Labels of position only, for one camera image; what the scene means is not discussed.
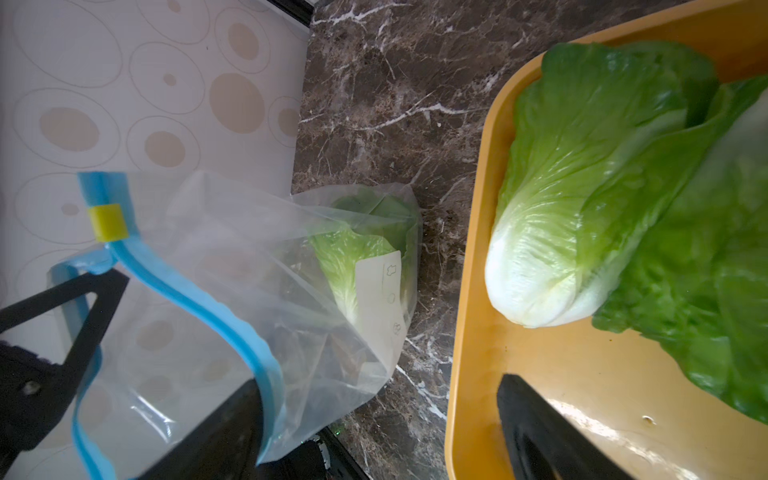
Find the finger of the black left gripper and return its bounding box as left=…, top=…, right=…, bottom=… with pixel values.
left=1, top=270, right=129, bottom=456

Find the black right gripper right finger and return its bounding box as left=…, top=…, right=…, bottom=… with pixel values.
left=497, top=374, right=630, bottom=479

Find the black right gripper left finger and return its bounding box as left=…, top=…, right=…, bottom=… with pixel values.
left=140, top=380, right=264, bottom=480

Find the clear zipper bag blue seal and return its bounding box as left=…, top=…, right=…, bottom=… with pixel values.
left=51, top=171, right=422, bottom=479

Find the chinese cabbage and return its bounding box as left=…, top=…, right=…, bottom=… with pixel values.
left=308, top=185, right=421, bottom=337
left=592, top=76, right=767, bottom=422
left=485, top=41, right=733, bottom=328

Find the chinese cabbage front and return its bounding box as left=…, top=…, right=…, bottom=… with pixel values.
left=308, top=185, right=421, bottom=337

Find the yellow plastic tray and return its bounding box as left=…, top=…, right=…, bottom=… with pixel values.
left=445, top=1, right=767, bottom=479

